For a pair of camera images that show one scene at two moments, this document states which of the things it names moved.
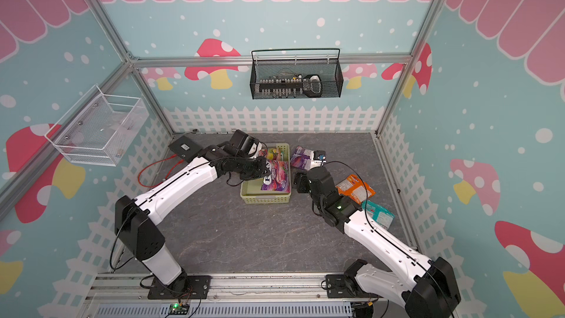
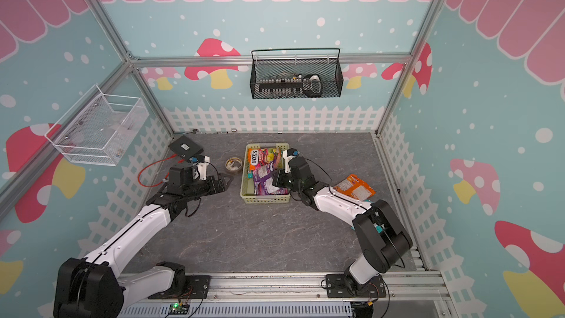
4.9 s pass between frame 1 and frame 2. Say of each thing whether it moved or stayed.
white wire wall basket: stayed
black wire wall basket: stayed
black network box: stayed
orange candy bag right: stayed
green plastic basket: stayed
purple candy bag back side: moved
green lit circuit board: stayed
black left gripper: moved
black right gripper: moved
